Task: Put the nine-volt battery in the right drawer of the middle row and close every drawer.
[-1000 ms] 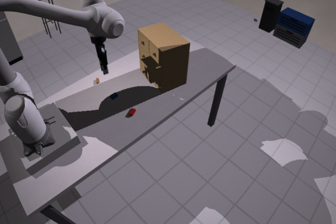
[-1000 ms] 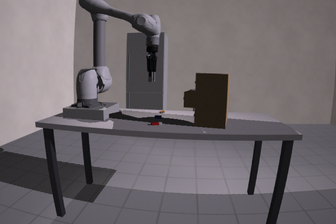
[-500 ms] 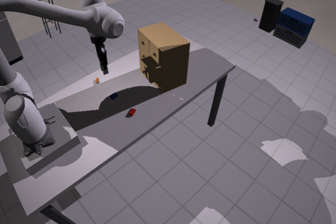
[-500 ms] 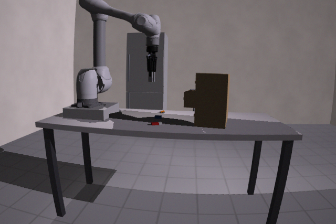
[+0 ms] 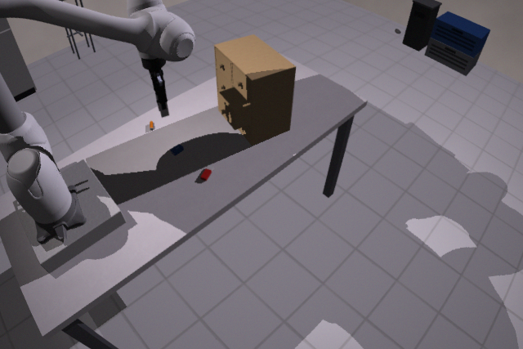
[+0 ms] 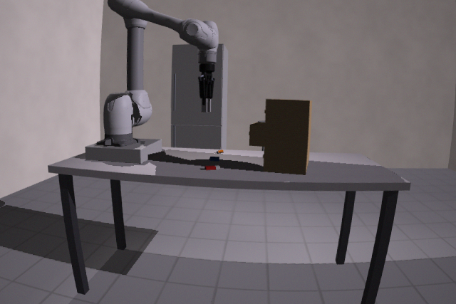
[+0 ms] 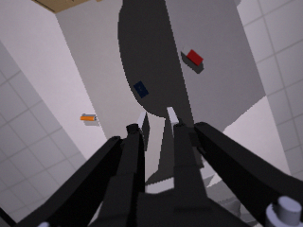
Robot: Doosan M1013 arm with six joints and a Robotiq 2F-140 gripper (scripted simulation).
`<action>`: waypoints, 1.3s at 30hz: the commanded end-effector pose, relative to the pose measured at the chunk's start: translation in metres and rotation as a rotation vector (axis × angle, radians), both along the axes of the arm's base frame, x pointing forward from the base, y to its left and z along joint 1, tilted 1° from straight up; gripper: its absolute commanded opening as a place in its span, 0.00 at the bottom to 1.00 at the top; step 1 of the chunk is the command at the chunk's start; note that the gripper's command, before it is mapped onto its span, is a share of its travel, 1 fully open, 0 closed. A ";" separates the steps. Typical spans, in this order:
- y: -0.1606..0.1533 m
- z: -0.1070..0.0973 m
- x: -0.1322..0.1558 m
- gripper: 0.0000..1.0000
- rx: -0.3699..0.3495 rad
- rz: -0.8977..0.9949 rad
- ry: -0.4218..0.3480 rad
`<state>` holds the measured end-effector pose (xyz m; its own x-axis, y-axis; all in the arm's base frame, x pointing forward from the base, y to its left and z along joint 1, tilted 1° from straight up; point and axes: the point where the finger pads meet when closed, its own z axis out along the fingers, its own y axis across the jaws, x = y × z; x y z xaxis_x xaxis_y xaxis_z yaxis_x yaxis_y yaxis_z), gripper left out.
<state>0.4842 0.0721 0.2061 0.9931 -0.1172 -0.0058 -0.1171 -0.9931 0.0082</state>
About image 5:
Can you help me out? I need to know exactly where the dark blue nine-volt battery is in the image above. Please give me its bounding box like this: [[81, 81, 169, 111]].
[[171, 144, 184, 156]]

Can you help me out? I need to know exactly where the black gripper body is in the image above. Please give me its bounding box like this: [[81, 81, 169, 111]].
[[141, 58, 166, 82]]

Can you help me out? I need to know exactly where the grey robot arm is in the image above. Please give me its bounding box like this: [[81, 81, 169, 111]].
[[0, 0, 195, 244]]

